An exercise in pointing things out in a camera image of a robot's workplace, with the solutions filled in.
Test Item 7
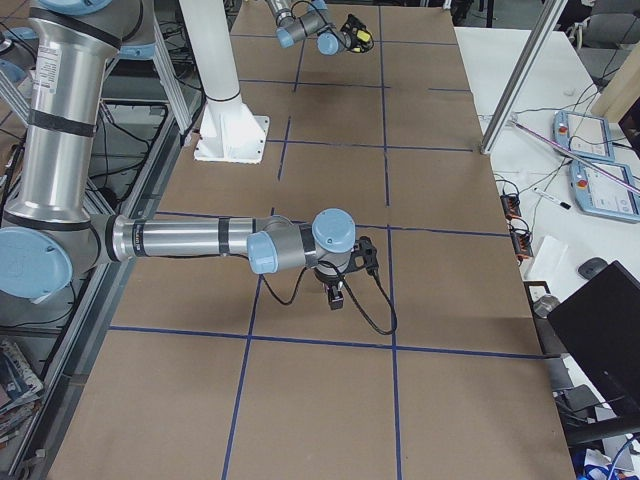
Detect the black computer mouse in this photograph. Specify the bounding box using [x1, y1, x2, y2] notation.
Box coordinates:
[577, 257, 608, 280]

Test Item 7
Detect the yellow plastic cup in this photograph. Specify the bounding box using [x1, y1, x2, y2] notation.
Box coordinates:
[350, 29, 374, 54]

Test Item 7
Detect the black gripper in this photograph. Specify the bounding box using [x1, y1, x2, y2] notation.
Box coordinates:
[340, 14, 374, 50]
[314, 267, 344, 311]

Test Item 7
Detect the teach pendant tablet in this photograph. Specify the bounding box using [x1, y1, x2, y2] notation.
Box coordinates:
[553, 110, 615, 162]
[570, 161, 639, 223]

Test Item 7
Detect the aluminium frame post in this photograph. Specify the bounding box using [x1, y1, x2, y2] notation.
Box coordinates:
[480, 0, 567, 154]

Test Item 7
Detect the upper teach pendant tablet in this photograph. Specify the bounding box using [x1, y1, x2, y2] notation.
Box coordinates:
[553, 110, 615, 162]

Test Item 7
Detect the black marker pen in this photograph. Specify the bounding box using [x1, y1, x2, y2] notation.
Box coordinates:
[533, 188, 572, 210]

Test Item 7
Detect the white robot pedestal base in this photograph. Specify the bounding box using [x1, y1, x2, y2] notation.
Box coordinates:
[180, 0, 269, 164]

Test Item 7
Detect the stack of magazines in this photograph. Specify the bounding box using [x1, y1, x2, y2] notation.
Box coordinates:
[1, 337, 44, 437]

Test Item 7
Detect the lower teach pendant tablet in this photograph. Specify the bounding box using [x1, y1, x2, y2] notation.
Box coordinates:
[570, 161, 639, 223]

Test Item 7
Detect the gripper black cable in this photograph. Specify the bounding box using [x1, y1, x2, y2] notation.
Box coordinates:
[258, 259, 399, 336]

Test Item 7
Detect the black laptop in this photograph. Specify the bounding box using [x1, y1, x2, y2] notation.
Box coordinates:
[548, 261, 639, 416]

